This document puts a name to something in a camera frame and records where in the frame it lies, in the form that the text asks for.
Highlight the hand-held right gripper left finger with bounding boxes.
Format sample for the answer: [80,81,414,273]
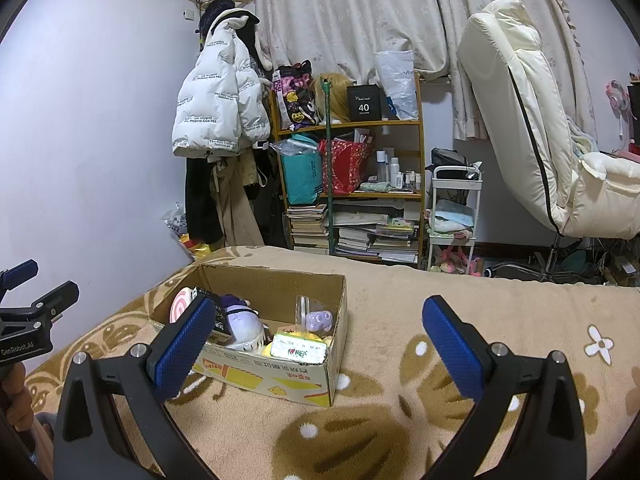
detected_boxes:
[52,294,218,480]

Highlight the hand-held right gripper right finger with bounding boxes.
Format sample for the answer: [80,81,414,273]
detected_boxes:
[421,295,587,480]

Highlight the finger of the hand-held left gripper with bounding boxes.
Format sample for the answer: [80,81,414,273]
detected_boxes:
[0,259,40,291]
[31,281,80,325]

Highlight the pale pink plush cushion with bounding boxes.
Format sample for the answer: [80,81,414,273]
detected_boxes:
[170,287,198,324]

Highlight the purple haired plush doll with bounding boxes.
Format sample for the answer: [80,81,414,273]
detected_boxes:
[220,294,266,352]

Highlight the printed cardboard box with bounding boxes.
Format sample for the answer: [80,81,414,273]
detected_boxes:
[149,262,349,408]

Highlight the person's left hand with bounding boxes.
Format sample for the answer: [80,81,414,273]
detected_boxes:
[6,362,36,428]

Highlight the black printed packet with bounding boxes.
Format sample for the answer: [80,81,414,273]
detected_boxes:
[192,287,233,346]

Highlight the beige brown patterned blanket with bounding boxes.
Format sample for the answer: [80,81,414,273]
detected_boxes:
[22,245,640,480]

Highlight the pink toys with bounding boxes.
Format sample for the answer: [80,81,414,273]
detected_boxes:
[430,245,483,276]

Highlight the red and yellow packets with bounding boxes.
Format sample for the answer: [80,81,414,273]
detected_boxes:
[179,235,213,261]

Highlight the white printed card packet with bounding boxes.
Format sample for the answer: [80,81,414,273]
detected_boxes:
[264,332,331,366]

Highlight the folded cloths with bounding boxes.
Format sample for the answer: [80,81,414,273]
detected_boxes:
[427,200,475,238]

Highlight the clear snack bag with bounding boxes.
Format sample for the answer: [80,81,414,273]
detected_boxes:
[160,202,190,238]

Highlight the wide stack of books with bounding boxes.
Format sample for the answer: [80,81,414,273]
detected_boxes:
[332,210,421,265]

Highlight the small purple plush toy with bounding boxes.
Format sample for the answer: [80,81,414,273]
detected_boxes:
[295,295,335,333]

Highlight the black hanging garment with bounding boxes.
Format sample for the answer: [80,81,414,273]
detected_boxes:
[184,157,226,246]

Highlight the beige hanging coat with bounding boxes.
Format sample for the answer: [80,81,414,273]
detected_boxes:
[212,152,266,248]

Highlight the white utility cart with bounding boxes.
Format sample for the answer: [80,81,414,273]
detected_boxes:
[425,162,485,273]

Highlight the group of white cosmetic bottles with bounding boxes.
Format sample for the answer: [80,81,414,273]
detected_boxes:
[375,147,423,192]

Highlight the black device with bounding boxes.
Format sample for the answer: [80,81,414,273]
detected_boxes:
[431,147,483,181]

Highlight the green pole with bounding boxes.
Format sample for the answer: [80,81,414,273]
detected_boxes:
[320,77,337,256]

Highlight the red patterned bag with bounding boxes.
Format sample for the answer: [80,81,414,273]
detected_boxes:
[318,137,373,197]

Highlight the teal paper bag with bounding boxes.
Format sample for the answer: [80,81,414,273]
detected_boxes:
[279,134,325,206]

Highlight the wooden shelf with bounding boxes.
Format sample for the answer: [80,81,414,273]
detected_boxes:
[270,72,426,268]

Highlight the cream padded office chair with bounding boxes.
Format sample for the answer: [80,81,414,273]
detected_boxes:
[456,0,640,281]

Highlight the white puffer jacket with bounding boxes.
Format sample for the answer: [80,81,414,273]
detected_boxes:
[171,7,273,161]

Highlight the black box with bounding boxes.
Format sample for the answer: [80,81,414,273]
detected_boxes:
[346,85,383,122]

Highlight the white plastic bag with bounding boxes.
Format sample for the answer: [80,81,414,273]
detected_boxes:
[375,50,420,121]

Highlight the black pink printed bag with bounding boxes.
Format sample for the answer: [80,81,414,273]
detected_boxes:
[272,60,321,131]

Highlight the blonde wig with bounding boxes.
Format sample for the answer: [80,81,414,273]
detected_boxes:
[307,73,353,125]

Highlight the pink desk fan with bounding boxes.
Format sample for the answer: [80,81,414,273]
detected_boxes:
[605,79,633,153]

